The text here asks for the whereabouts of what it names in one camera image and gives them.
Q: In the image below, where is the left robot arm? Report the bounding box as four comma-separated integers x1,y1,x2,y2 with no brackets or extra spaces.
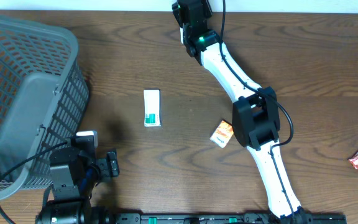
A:
35,146,119,224

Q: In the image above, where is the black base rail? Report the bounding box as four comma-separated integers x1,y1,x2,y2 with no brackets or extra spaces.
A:
115,212,347,224

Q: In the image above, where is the grey plastic basket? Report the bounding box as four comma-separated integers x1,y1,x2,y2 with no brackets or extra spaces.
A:
0,15,89,199

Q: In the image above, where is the orange small box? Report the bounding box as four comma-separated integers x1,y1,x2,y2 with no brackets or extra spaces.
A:
210,120,234,148

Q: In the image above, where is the white Panadol box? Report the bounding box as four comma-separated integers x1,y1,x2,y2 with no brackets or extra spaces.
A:
144,89,161,127

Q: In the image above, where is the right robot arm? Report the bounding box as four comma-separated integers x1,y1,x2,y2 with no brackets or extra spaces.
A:
172,0,310,223

